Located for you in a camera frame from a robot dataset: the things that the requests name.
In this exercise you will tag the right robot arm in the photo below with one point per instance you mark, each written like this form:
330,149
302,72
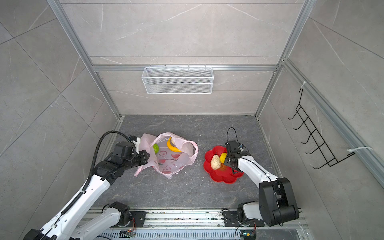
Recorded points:
277,203

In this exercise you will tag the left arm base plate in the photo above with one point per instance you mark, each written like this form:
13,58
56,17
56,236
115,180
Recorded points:
135,219

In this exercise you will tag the white wire mesh basket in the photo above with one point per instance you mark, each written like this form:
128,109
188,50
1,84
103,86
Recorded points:
178,80

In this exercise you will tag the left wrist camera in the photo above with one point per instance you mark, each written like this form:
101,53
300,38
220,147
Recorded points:
124,149

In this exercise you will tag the black wire hook rack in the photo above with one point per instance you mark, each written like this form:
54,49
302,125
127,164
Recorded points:
315,135

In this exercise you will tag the yellow fake banana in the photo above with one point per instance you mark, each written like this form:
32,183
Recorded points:
172,147

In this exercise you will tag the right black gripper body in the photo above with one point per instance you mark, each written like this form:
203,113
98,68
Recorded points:
227,161

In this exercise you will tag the red flower-shaped plate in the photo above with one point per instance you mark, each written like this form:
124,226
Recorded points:
223,174

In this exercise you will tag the pink plastic fruit-print bag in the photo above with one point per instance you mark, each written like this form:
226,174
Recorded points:
166,162

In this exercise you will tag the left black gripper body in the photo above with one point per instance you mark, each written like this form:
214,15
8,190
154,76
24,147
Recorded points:
140,160

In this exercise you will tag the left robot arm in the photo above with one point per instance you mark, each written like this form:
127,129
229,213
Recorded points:
65,225

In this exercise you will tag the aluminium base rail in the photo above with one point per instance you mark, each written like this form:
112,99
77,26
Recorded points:
198,224

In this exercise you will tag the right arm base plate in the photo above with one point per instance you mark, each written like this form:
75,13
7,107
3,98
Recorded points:
234,219

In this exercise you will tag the yellow fake lemon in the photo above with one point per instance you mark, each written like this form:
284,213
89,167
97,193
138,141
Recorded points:
223,158

